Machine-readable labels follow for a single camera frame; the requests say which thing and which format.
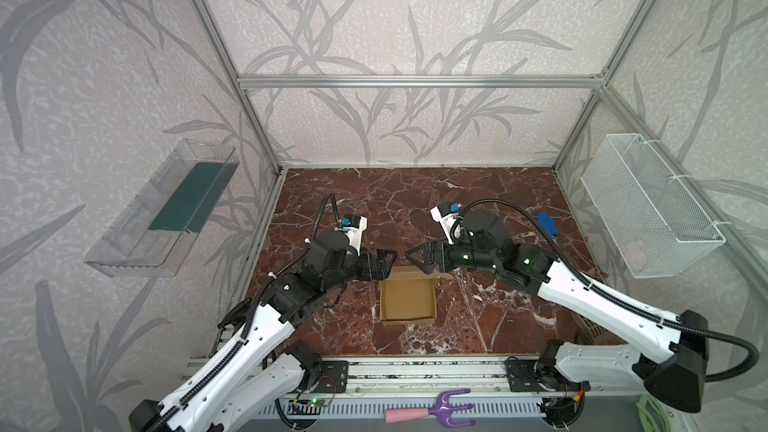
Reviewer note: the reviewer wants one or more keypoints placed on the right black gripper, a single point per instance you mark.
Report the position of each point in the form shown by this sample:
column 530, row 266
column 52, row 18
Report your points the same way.
column 432, row 256

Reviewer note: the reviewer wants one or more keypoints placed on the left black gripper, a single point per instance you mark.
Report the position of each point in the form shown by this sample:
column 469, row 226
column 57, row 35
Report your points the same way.
column 371, row 264

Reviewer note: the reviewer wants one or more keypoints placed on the brown cardboard box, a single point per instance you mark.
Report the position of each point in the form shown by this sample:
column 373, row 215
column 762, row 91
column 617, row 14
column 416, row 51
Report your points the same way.
column 409, row 296

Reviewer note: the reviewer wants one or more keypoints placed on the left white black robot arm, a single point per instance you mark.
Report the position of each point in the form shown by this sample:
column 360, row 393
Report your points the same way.
column 229, row 389

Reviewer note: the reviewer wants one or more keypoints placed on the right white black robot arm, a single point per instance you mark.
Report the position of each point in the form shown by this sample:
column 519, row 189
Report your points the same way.
column 673, row 356

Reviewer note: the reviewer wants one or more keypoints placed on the small green lit circuit board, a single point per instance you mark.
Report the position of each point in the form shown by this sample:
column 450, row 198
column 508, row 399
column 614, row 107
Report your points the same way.
column 313, row 406

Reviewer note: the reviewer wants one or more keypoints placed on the purple pink garden fork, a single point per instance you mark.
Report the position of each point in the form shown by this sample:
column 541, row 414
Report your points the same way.
column 443, row 410

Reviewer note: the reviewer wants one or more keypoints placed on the brown plastic drain grate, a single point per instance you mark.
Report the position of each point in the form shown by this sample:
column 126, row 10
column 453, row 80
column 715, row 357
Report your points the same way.
column 588, row 332

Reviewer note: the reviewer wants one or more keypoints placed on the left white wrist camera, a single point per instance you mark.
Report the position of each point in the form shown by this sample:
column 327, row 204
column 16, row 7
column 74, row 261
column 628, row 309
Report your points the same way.
column 353, row 226

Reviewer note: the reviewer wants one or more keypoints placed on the aluminium front rail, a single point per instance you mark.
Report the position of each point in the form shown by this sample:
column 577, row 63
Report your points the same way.
column 420, row 375

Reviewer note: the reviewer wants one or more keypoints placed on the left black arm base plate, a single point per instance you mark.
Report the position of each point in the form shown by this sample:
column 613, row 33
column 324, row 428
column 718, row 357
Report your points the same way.
column 327, row 377

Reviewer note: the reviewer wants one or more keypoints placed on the blue trowel wooden handle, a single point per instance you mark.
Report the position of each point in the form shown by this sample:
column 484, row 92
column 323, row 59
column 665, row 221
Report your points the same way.
column 548, row 224

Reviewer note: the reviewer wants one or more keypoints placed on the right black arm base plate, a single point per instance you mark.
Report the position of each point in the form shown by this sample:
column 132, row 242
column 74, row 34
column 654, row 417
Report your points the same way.
column 522, row 376

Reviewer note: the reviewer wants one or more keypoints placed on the red black handled tool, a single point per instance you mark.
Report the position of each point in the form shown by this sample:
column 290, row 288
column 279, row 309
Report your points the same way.
column 234, row 319

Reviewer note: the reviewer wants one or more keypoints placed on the clear plastic wall bin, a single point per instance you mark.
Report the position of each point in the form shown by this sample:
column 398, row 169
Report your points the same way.
column 154, row 234

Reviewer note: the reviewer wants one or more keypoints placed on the white wire mesh basket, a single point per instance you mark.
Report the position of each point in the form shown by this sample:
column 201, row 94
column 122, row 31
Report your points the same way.
column 657, row 225

